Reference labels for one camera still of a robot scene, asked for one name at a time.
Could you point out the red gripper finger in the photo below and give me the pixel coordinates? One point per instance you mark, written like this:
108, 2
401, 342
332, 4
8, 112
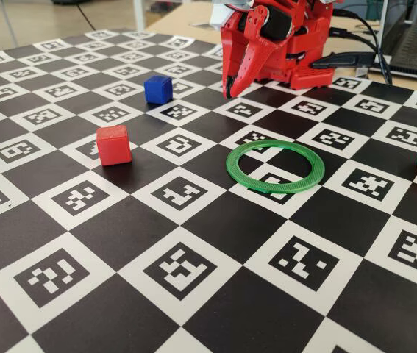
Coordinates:
230, 55
256, 51

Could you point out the black white marker board mat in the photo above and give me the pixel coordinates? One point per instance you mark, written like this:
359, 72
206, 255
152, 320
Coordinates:
208, 257

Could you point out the blue cube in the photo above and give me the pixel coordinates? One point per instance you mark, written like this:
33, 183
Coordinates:
158, 91

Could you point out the thick black plug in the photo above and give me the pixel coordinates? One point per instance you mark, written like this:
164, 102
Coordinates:
344, 60

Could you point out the small white connector block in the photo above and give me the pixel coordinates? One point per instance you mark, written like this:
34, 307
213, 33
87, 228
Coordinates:
362, 71

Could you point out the printed marker paper sheet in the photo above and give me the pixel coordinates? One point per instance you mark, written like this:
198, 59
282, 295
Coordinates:
206, 25

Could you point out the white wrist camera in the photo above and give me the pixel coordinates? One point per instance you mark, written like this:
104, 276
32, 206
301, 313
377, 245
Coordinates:
218, 16

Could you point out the red cube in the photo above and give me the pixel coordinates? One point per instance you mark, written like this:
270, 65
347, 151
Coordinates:
114, 147

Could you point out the dark laptop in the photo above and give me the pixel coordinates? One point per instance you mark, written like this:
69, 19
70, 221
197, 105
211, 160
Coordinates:
414, 48

